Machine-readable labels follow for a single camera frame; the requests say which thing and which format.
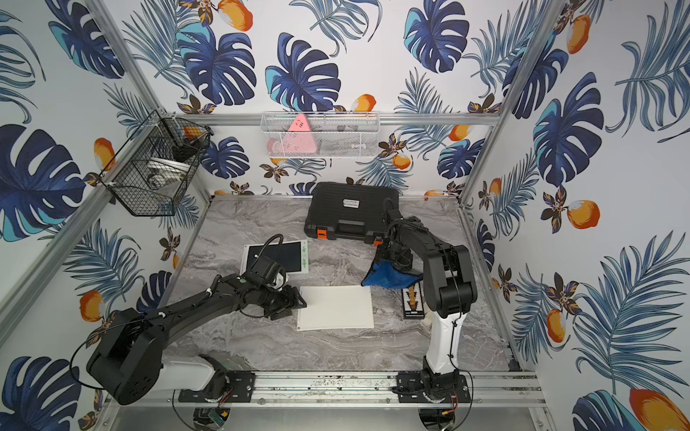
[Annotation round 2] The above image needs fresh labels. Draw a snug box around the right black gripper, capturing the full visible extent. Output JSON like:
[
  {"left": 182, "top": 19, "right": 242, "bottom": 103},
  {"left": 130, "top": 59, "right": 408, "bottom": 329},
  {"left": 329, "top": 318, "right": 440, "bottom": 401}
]
[{"left": 374, "top": 242, "right": 411, "bottom": 269}]

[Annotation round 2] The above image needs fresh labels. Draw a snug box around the blue grey microfibre cloth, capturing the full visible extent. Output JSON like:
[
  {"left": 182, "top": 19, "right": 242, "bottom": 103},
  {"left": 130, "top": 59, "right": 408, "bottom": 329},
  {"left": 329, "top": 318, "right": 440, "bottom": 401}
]
[{"left": 360, "top": 259, "right": 423, "bottom": 290}]

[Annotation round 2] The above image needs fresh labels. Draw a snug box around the white drawing tablet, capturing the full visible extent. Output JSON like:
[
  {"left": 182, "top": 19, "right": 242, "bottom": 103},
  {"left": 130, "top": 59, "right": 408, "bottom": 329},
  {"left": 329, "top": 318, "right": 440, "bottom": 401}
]
[
  {"left": 240, "top": 240, "right": 309, "bottom": 275},
  {"left": 296, "top": 286, "right": 374, "bottom": 332}
]

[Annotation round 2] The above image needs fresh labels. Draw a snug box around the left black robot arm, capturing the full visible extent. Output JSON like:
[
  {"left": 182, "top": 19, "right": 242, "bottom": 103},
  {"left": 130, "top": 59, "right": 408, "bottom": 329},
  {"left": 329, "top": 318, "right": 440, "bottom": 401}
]
[{"left": 86, "top": 248, "right": 307, "bottom": 405}]

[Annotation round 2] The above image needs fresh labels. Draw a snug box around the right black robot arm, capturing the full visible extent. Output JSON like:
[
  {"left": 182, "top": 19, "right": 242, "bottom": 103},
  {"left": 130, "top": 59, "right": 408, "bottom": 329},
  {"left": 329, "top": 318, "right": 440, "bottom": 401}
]
[{"left": 361, "top": 199, "right": 478, "bottom": 407}]

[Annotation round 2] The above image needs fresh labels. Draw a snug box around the black plastic tool case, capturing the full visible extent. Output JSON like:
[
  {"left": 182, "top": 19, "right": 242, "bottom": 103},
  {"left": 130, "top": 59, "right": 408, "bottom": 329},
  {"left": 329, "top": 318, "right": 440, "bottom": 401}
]
[{"left": 304, "top": 182, "right": 399, "bottom": 244}]

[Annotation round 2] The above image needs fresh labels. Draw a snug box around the pink triangular card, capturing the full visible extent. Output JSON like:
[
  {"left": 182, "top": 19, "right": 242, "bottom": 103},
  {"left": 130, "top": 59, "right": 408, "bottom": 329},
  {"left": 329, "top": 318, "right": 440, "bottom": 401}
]
[{"left": 274, "top": 113, "right": 318, "bottom": 156}]

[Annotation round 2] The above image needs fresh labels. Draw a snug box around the white mesh wall basket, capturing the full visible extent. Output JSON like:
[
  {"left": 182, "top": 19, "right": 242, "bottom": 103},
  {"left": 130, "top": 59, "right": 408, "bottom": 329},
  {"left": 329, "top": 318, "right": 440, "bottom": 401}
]
[{"left": 261, "top": 111, "right": 381, "bottom": 159}]

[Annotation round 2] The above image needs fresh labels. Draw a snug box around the black wire basket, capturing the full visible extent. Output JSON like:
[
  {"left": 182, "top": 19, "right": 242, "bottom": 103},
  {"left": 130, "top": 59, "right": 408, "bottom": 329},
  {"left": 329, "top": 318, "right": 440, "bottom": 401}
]
[{"left": 97, "top": 111, "right": 213, "bottom": 217}]

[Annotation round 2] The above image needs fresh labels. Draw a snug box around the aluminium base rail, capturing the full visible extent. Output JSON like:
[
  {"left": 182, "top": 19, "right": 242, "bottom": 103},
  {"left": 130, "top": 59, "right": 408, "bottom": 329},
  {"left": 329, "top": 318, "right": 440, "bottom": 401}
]
[{"left": 117, "top": 370, "right": 546, "bottom": 409}]

